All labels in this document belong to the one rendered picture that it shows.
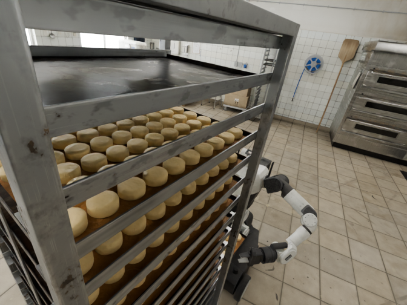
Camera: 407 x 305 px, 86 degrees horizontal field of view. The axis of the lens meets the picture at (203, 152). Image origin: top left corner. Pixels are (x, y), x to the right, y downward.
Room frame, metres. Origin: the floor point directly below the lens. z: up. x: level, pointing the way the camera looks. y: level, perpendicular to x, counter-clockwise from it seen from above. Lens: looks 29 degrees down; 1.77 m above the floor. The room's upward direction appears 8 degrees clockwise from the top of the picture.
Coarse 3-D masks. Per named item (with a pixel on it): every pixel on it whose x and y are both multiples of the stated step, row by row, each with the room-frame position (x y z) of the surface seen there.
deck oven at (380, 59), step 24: (384, 48) 4.07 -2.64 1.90; (384, 72) 4.19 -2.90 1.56; (360, 96) 4.21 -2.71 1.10; (384, 96) 4.14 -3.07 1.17; (336, 120) 4.78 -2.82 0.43; (360, 120) 4.23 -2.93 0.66; (384, 120) 4.08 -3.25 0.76; (336, 144) 4.31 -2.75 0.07; (360, 144) 4.14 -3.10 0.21; (384, 144) 4.01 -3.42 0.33
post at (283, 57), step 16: (288, 48) 0.65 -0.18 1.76; (288, 64) 0.67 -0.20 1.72; (272, 80) 0.66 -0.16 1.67; (272, 96) 0.65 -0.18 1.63; (272, 112) 0.65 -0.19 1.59; (256, 144) 0.65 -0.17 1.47; (256, 160) 0.65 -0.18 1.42; (240, 208) 0.65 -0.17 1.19; (240, 224) 0.65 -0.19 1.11; (224, 256) 0.66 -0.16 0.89; (224, 272) 0.65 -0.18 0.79
